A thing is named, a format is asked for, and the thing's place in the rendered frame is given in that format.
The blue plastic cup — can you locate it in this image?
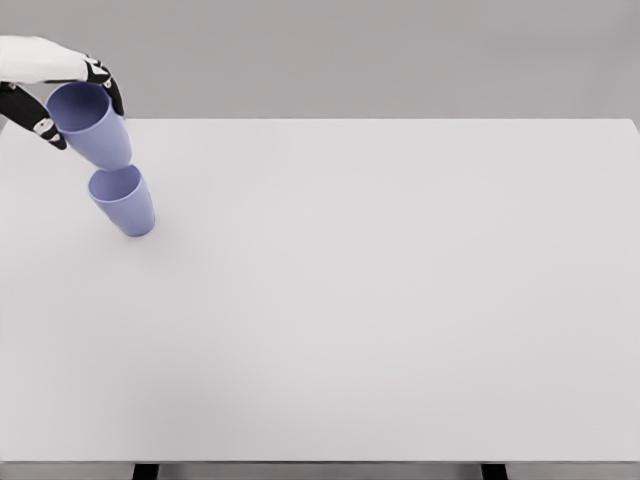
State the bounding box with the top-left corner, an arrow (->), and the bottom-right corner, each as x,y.
87,164 -> 156,239
44,81 -> 134,172

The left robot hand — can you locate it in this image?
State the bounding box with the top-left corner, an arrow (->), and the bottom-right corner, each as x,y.
0,35 -> 126,151

